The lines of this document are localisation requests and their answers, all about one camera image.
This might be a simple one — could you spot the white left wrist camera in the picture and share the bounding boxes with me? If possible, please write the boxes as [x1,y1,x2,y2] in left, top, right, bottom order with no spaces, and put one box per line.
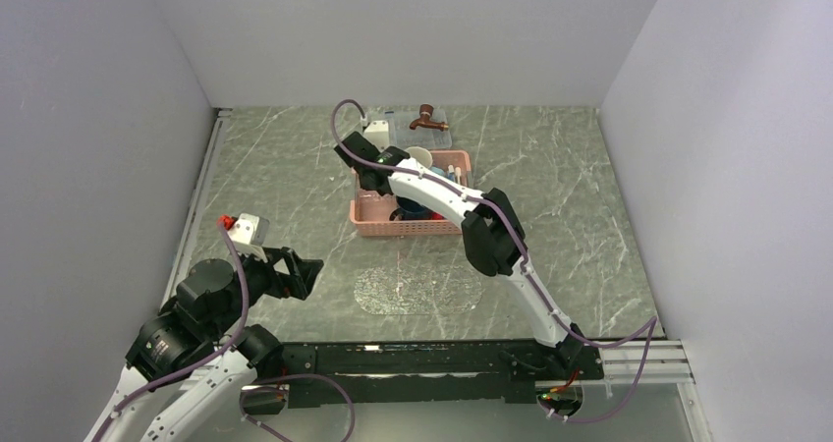
[217,213,270,262]

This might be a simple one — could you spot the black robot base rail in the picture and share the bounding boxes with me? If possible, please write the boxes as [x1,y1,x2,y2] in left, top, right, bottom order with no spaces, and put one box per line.
[243,339,604,415]

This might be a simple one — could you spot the copper faucet tap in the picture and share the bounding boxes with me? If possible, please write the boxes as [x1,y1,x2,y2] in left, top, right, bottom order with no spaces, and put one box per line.
[409,104,449,132]

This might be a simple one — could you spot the dark blue mug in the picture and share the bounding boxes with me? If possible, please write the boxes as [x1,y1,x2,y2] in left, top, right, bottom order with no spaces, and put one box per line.
[389,196,433,221]

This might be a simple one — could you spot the clear textured acrylic tray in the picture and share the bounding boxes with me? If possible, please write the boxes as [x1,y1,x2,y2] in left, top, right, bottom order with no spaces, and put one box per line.
[355,190,396,207]

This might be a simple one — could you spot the light blue white mug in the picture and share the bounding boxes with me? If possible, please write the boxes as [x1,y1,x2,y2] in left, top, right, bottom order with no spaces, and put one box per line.
[406,146,433,168]

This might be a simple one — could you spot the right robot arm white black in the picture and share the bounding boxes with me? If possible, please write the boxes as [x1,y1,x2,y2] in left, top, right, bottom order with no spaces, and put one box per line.
[335,132,584,378]

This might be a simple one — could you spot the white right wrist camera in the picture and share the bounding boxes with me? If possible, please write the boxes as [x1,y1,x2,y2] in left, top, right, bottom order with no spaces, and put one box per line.
[362,120,391,151]

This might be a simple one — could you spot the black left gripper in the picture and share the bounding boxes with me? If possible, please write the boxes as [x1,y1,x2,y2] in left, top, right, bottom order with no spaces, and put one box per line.
[208,241,323,336]

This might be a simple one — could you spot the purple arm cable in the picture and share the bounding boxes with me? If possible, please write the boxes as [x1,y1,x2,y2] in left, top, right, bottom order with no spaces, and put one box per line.
[90,220,356,442]
[330,99,660,426]

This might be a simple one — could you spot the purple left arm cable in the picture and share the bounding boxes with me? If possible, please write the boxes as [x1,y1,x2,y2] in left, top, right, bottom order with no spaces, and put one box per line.
[90,220,356,442]

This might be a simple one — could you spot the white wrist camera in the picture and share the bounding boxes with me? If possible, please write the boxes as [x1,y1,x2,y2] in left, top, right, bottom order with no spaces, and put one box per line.
[362,120,391,151]
[217,213,270,262]

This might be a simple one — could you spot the aluminium side rail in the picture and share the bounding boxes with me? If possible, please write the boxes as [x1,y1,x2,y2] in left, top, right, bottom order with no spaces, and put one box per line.
[103,107,234,442]

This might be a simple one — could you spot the pink plastic basket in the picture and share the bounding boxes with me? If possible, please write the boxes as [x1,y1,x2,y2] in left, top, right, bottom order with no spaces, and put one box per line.
[349,149,473,237]

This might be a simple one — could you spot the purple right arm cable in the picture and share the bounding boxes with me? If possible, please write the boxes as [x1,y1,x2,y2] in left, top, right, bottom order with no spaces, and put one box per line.
[330,99,660,426]

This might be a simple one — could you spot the clear plastic box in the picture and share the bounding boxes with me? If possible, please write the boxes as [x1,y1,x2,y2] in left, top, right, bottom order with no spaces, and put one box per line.
[369,109,453,150]

